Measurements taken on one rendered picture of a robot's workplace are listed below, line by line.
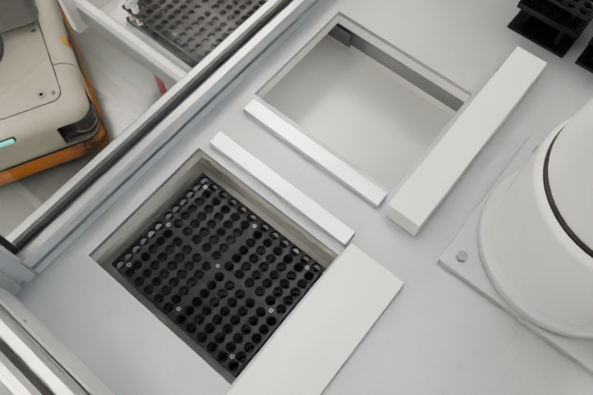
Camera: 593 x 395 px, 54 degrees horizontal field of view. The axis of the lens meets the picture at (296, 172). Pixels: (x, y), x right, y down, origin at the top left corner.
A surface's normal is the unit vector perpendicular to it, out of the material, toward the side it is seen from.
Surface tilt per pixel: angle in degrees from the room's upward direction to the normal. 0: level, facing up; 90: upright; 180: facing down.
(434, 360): 0
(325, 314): 0
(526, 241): 90
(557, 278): 90
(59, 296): 0
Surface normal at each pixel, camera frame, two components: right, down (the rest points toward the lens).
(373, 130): 0.00, -0.44
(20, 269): 0.77, 0.57
